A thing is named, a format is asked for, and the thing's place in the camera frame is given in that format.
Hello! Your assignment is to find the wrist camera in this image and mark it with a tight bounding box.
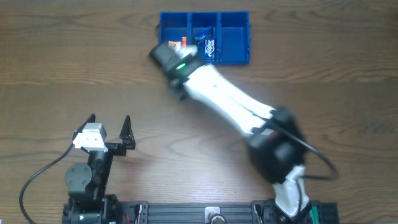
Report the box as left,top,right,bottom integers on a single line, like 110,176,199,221
177,44,199,60
72,123,108,153

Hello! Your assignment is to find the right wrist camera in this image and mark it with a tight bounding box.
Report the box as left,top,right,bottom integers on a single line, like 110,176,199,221
177,44,199,60

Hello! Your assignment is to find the blue tray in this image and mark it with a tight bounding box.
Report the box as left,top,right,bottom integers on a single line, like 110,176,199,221
158,11,251,66

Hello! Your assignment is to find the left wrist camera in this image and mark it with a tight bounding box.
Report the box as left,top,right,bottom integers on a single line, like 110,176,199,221
72,123,108,153

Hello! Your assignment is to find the mounting rail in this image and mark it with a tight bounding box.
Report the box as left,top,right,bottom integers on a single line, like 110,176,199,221
62,200,339,224

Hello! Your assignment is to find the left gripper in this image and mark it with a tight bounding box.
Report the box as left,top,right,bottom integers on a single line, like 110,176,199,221
72,113,137,156

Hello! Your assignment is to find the black cable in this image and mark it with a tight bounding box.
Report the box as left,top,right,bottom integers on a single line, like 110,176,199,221
18,143,75,224
273,123,340,182

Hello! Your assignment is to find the blue candy pack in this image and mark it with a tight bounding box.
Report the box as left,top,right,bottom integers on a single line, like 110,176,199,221
194,26,215,43
204,37,217,62

